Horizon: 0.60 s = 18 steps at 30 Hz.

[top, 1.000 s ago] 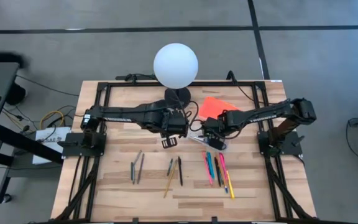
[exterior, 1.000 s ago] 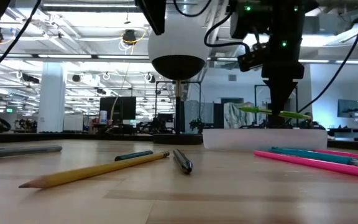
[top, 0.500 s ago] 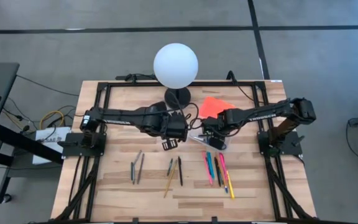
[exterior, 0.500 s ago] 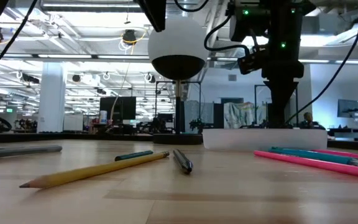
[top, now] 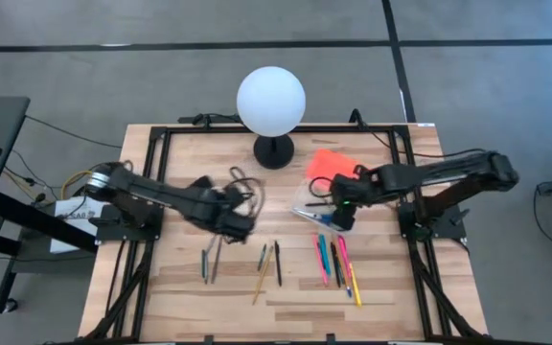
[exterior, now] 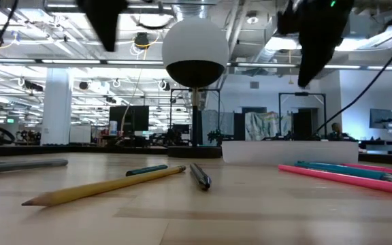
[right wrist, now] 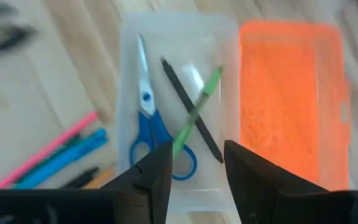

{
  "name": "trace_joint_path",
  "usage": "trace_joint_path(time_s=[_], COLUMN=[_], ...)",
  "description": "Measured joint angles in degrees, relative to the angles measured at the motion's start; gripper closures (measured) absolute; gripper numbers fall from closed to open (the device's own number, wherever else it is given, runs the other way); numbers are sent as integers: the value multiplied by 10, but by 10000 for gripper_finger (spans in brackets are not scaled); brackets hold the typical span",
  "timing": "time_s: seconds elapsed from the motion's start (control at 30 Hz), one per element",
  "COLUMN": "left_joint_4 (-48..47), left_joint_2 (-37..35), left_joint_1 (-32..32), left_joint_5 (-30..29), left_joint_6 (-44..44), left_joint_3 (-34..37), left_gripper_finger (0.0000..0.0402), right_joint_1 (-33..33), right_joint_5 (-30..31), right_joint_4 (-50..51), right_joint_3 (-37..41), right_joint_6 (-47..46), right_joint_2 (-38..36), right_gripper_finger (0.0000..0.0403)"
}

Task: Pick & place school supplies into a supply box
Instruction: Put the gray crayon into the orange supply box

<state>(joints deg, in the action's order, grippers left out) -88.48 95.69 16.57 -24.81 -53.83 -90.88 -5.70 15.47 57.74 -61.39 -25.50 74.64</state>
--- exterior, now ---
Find black computer monitor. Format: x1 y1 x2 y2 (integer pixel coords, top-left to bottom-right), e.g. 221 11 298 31
109 105 150 137

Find black click pen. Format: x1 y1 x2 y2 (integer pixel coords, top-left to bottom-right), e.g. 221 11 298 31
189 163 212 191

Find teal pen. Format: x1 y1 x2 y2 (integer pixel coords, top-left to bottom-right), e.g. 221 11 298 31
293 161 392 186

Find white building column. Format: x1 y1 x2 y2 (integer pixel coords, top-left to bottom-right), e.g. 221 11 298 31
40 67 73 146

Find wall-mounted screen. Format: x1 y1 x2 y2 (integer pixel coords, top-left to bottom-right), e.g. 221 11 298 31
369 108 392 130

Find white globe table lamp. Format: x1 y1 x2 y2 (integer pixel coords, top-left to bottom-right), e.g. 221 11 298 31
161 18 230 159

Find pink pencil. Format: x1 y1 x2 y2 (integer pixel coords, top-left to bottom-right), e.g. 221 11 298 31
277 165 392 196

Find black aluminium table frame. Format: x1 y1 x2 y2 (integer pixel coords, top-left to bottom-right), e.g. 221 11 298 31
0 144 392 163

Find clear plastic supply box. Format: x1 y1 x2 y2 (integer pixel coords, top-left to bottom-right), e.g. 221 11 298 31
221 140 359 167

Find pink highlighter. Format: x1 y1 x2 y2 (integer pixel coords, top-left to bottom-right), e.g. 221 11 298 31
341 163 392 176

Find dark green marker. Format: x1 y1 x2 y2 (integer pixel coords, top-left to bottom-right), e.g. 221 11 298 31
125 164 169 177

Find grey draped cloth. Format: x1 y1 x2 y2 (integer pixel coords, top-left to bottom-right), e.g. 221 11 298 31
245 111 292 142

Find person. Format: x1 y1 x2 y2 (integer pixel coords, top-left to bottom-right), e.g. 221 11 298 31
328 122 357 142

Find yellow pencil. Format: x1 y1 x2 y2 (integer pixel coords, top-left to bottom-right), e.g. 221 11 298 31
21 165 187 208

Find grey marker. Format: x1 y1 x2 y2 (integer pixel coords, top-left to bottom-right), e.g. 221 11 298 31
0 159 69 176

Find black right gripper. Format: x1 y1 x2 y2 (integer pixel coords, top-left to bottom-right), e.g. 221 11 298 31
277 0 355 88

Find white board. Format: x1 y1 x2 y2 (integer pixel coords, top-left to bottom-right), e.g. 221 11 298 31
69 125 92 144

